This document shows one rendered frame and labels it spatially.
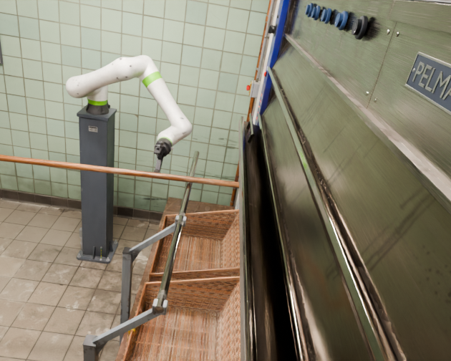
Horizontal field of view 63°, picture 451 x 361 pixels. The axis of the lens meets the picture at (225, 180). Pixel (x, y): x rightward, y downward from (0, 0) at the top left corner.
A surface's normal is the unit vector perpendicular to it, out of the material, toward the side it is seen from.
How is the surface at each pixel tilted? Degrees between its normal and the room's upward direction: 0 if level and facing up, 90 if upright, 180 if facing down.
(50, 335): 0
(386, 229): 70
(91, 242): 90
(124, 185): 90
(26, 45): 90
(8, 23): 90
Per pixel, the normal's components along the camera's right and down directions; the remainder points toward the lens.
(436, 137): -0.99, -0.15
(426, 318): -0.87, -0.44
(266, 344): 0.35, -0.82
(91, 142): -0.01, 0.47
